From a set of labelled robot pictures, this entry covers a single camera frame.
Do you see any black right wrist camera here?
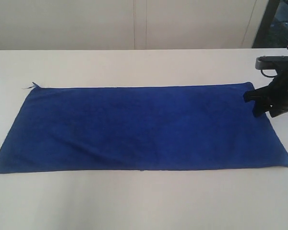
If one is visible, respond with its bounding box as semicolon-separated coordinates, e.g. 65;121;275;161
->
255;56;288;70

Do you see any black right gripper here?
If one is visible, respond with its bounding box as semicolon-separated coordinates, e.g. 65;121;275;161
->
243;69;288;117

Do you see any blue terry towel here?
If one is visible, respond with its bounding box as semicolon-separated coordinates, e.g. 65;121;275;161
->
0;82;288;174

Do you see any dark metal post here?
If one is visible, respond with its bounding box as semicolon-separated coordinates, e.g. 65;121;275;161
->
252;0;280;48

